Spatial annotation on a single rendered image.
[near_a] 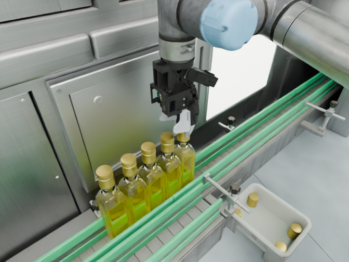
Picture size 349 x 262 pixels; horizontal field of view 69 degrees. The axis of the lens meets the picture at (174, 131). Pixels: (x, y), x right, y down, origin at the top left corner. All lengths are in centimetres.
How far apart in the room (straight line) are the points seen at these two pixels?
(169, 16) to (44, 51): 24
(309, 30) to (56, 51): 44
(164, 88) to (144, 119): 21
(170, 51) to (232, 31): 15
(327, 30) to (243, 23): 12
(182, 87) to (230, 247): 57
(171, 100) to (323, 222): 75
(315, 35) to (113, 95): 43
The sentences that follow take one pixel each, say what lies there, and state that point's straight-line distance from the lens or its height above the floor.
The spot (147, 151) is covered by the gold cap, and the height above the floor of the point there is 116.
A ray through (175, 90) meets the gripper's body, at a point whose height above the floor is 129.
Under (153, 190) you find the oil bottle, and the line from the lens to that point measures 67.
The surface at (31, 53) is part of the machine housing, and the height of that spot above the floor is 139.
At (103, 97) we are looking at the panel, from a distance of 62.
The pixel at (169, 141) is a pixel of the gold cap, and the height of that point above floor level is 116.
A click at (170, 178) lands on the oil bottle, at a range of 69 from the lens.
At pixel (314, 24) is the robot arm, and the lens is 46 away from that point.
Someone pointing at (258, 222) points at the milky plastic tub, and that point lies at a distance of 97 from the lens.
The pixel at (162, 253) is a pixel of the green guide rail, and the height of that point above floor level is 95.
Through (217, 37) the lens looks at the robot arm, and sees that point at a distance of 39.
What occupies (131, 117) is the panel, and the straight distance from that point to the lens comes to 70.
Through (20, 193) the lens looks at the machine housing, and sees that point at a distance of 73.
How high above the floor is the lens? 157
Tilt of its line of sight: 39 degrees down
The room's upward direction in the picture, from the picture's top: straight up
